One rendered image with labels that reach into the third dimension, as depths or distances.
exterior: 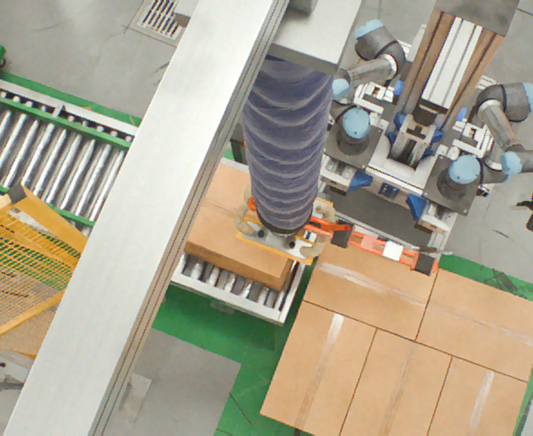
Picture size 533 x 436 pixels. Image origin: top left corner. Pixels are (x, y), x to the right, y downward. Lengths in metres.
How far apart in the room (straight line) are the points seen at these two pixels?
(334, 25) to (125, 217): 0.51
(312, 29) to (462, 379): 2.53
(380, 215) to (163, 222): 3.03
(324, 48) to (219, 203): 1.98
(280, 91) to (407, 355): 2.19
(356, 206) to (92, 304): 3.06
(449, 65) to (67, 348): 1.58
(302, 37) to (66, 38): 3.66
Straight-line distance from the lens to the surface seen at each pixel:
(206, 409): 3.89
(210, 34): 0.95
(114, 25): 4.67
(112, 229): 0.86
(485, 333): 3.48
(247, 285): 3.36
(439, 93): 2.09
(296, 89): 1.40
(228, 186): 3.07
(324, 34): 1.15
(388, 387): 3.36
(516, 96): 2.59
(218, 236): 3.01
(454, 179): 2.87
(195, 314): 3.92
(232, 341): 3.88
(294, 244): 2.77
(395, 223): 3.82
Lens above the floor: 3.86
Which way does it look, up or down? 75 degrees down
